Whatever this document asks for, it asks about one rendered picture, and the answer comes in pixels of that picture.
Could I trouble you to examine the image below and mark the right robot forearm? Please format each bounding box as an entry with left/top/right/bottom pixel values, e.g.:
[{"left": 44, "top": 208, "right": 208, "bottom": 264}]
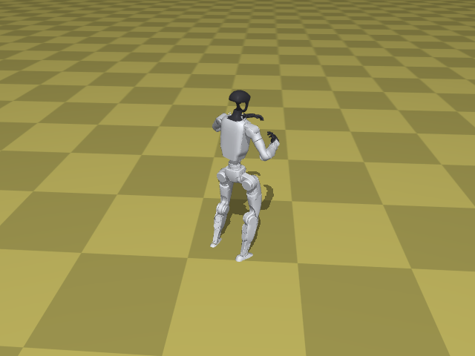
[{"left": 266, "top": 139, "right": 280, "bottom": 158}]

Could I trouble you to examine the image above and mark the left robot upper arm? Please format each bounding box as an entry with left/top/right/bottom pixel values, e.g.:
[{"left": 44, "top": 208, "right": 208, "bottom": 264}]
[{"left": 212, "top": 113, "right": 227, "bottom": 132}]

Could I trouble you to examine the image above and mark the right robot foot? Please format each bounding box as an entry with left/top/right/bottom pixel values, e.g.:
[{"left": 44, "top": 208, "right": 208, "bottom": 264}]
[{"left": 235, "top": 252, "right": 253, "bottom": 262}]

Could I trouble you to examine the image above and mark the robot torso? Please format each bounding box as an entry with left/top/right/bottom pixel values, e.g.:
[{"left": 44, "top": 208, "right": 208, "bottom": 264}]
[{"left": 220, "top": 112, "right": 251, "bottom": 184}]

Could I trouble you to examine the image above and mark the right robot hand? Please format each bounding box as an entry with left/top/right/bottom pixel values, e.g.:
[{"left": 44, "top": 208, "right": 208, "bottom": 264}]
[{"left": 267, "top": 131, "right": 279, "bottom": 143}]

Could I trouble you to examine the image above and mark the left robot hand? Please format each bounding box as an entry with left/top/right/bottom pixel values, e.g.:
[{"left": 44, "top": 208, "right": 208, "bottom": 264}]
[{"left": 242, "top": 113, "right": 263, "bottom": 121}]

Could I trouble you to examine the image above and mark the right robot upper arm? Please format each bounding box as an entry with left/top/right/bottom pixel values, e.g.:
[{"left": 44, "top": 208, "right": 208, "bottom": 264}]
[{"left": 244, "top": 123, "right": 271, "bottom": 161}]

